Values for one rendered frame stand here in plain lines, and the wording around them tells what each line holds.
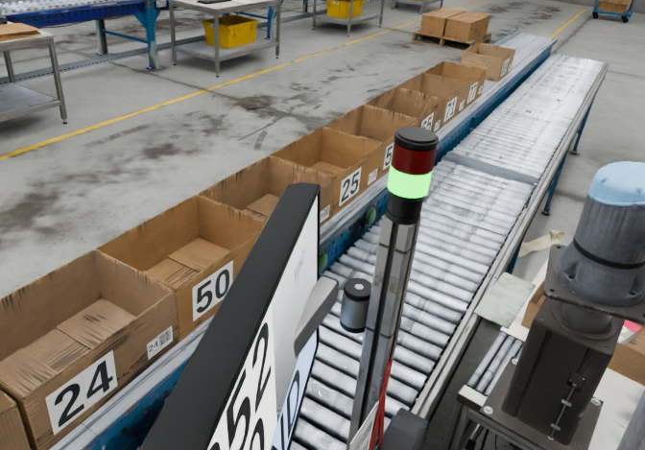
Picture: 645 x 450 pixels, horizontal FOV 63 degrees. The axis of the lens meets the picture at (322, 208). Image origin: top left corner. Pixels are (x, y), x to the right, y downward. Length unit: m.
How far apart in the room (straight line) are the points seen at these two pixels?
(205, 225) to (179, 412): 1.36
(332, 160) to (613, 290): 1.40
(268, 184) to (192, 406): 1.67
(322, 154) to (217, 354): 1.94
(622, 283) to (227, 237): 1.10
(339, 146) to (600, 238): 1.34
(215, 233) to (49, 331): 0.56
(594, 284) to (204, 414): 0.99
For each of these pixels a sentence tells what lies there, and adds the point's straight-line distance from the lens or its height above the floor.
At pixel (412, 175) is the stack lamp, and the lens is 0.62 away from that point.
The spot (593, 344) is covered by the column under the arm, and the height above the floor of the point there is 1.08.
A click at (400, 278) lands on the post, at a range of 0.70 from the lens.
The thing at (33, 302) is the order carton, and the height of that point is 1.00.
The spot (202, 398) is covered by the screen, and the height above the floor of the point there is 1.55.
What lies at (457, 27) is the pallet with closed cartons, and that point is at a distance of 9.25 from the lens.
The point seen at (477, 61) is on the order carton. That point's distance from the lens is 4.08.
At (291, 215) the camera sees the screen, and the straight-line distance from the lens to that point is 0.65.
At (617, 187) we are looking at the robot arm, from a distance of 1.19.
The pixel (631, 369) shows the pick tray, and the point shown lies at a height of 0.78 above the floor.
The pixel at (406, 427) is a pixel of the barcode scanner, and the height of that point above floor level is 1.09.
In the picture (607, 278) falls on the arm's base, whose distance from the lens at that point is 1.27.
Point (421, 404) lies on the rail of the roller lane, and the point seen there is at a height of 0.74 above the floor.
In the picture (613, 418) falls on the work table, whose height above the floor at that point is 0.75.
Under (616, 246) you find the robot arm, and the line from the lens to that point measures 1.24.
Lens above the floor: 1.88
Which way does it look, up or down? 30 degrees down
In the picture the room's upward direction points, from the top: 5 degrees clockwise
